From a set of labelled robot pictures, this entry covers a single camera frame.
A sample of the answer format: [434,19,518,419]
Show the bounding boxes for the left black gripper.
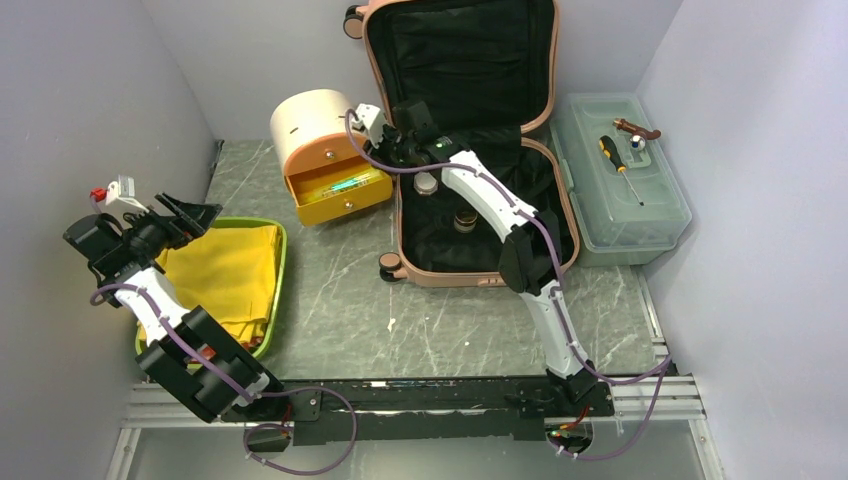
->
[122,192,220,259]

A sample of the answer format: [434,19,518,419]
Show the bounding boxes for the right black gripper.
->
[361,125,416,178]

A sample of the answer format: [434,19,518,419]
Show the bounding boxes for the octagonal lid cosmetic jar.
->
[413,172,439,196]

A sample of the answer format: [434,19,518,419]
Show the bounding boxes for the yellow green tube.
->
[310,171,380,202]

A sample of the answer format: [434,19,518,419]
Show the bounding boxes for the yellow trousers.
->
[136,225,284,347]

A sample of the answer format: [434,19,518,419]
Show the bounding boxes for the cream cylindrical drawer cabinet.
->
[270,89,394,226]

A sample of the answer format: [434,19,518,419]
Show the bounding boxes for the gold band cream jar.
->
[453,210,479,234]

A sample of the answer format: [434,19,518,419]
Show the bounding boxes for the pink hard-shell suitcase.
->
[343,1,580,287]

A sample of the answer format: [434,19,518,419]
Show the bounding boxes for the red white patterned cloth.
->
[197,337,264,360]

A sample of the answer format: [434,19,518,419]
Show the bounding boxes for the green plastic tray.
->
[135,217,289,363]

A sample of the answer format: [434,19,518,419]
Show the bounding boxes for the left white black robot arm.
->
[63,193,288,423]

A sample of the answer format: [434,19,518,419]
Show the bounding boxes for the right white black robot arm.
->
[359,101,597,415]

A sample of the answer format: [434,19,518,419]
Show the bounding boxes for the black yellow screwdriver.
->
[599,135,645,207]

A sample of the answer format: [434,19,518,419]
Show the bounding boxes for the clear plastic storage box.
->
[550,93,692,267]

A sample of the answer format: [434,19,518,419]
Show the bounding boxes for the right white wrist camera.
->
[352,103,388,147]

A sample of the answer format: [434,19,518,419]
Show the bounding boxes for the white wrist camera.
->
[89,175,149,214]
[352,103,388,147]

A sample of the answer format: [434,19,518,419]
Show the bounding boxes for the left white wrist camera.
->
[89,175,149,214]

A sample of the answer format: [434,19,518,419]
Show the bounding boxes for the brown handled metal tool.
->
[612,118,662,151]

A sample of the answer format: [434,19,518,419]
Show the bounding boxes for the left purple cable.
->
[89,282,360,478]

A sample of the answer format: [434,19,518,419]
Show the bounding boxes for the purple cable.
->
[89,282,360,478]
[344,108,674,463]

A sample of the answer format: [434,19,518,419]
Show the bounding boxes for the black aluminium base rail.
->
[122,375,706,446]

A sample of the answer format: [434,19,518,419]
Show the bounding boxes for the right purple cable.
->
[344,108,674,463]

